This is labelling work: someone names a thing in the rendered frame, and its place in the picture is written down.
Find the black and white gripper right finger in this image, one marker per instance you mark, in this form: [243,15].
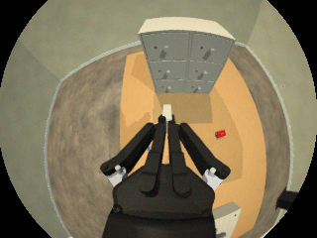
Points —
[213,171]

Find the small grey chest of drawers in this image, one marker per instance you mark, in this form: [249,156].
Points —
[183,24]

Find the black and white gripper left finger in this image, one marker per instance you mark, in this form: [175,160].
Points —
[117,168]

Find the red nine-volt battery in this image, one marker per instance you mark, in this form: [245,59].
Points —
[220,134]

